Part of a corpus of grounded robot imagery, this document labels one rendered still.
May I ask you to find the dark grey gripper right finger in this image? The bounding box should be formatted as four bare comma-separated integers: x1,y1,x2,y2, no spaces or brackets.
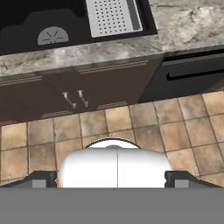
164,170,224,189

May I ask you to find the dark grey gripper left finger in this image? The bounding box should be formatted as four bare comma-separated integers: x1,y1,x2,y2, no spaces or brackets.
0,170,59,189

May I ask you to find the white round object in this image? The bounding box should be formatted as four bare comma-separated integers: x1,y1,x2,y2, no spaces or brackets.
58,136,175,189

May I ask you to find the dark brown cupboard door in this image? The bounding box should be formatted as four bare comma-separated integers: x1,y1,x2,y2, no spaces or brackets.
0,71,79,126
58,57,165,113

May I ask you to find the black dishwasher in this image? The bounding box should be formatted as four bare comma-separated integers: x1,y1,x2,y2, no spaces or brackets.
139,49,224,103

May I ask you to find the grey round sink drain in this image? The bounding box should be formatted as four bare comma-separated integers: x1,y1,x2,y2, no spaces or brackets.
37,25,70,46

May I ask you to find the black kitchen sink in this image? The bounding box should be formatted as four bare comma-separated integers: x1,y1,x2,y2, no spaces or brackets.
0,0,158,56

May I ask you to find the grey perforated sink rack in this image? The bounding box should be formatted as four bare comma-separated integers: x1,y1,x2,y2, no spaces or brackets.
85,0,144,39

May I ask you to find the silver cupboard door handle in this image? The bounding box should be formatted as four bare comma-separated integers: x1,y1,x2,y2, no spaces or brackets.
61,91,78,109
76,89,89,108

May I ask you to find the black dishwasher handle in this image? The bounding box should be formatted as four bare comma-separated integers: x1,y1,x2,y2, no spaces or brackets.
165,68,224,82

